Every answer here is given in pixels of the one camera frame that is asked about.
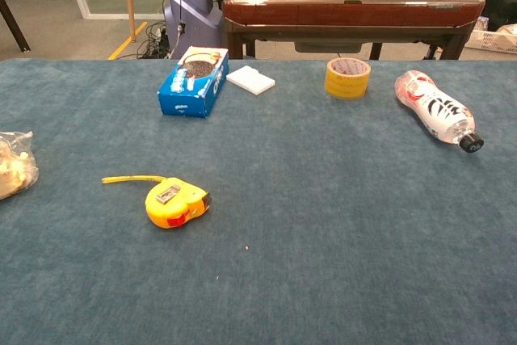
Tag white flat block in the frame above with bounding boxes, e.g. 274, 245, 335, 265
225, 65, 276, 96

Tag yellow adhesive tape roll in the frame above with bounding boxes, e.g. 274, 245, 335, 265
324, 57, 372, 100

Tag blue Oreo cookie box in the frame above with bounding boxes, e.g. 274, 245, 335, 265
158, 45, 229, 119

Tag white plastic basket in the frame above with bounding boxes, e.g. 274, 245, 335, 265
464, 27, 517, 55

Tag dark table leg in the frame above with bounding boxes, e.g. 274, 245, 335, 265
0, 0, 32, 53

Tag yellow tape measure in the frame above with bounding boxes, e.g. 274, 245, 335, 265
101, 175, 213, 230

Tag purple robot base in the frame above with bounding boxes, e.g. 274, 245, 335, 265
162, 0, 224, 60

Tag clear plastic drink bottle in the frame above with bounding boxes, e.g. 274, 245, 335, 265
394, 69, 485, 154

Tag brown mahjong table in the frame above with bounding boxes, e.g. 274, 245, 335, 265
221, 0, 485, 61

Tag black floor cables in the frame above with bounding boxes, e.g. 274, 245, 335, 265
136, 21, 174, 60

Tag clear plastic snack bag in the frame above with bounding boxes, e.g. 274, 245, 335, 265
0, 130, 40, 202

